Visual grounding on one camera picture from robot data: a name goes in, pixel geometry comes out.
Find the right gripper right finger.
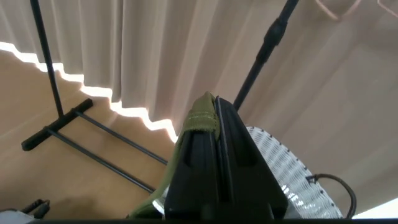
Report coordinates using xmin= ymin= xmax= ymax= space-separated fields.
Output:
xmin=214 ymin=95 xmax=289 ymax=220

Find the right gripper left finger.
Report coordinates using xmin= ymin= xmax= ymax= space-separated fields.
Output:
xmin=164 ymin=130 xmax=221 ymax=220

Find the green long-sleeved shirt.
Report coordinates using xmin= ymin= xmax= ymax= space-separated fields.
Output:
xmin=126 ymin=90 xmax=221 ymax=219

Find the white laundry basket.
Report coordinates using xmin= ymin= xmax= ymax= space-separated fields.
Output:
xmin=151 ymin=125 xmax=358 ymax=220

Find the black clothes rack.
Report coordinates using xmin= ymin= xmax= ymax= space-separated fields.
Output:
xmin=21 ymin=0 xmax=301 ymax=194

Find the beige curtain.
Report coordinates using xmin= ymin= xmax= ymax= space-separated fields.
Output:
xmin=0 ymin=0 xmax=398 ymax=215

